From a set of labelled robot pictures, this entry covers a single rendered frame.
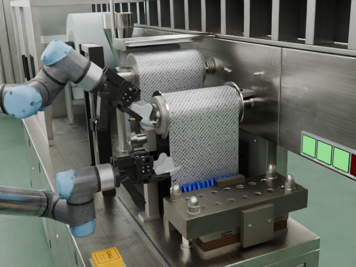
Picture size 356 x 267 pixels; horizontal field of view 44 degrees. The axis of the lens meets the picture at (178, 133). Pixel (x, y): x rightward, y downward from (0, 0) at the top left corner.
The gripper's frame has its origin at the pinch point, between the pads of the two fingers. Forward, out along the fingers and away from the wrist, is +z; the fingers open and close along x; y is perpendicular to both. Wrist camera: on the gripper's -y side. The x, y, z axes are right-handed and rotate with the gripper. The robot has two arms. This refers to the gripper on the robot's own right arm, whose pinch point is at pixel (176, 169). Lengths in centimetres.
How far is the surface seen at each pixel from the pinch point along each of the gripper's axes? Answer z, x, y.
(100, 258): -27.9, -10.3, -16.5
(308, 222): 147, 108, -109
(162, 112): -3.3, 0.8, 18.3
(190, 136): 4.7, -0.3, 9.7
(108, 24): 3, 74, 40
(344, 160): 29.3, -37.2, 9.8
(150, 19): 31, 100, 39
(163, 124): -3.3, 0.5, 14.5
